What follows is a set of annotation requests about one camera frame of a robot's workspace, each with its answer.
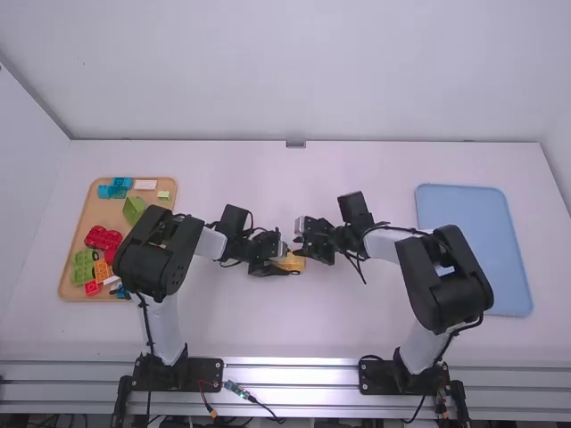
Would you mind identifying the silver rails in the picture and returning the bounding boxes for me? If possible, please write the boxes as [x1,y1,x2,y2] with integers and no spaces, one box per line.
[0,356,571,420]

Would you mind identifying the hollow green toy brick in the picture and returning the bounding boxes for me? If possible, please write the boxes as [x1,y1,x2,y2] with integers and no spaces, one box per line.
[122,195,149,226]

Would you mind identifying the tan tray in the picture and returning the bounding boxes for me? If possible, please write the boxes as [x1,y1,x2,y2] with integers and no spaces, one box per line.
[56,176,178,303]

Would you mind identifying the black cable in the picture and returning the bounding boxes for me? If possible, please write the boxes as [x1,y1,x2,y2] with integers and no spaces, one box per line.
[345,248,368,285]
[247,394,287,425]
[439,313,485,363]

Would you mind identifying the blue mat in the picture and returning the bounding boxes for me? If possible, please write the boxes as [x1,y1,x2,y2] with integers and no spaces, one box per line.
[414,182,535,318]

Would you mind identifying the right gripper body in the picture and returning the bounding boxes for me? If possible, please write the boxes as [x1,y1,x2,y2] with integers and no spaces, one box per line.
[294,217,336,267]

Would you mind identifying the yellow toy car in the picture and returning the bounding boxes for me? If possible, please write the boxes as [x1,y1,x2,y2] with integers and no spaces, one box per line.
[272,249,309,274]

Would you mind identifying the orange toy brick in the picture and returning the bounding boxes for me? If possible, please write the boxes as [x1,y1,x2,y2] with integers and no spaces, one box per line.
[92,259,114,284]

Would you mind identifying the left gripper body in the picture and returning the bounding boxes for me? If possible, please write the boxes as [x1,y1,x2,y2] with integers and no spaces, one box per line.
[247,228,287,278]

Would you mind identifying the lime green toy brick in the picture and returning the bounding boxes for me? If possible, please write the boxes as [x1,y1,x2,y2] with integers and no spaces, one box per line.
[70,249,102,287]

